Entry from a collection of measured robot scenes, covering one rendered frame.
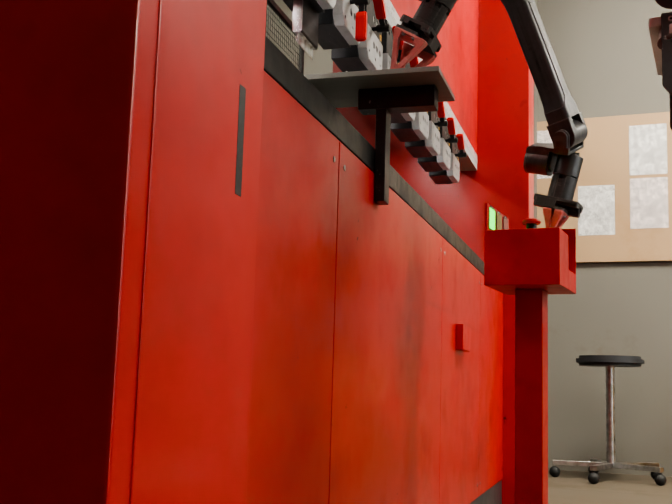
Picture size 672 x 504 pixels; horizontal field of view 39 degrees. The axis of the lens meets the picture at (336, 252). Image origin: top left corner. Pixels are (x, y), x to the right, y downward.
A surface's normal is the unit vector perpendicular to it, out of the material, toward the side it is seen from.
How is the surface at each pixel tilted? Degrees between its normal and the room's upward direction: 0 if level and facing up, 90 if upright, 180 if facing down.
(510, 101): 90
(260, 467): 90
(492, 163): 90
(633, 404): 90
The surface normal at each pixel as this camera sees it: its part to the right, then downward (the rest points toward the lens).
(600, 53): -0.37, -0.15
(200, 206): 0.96, -0.01
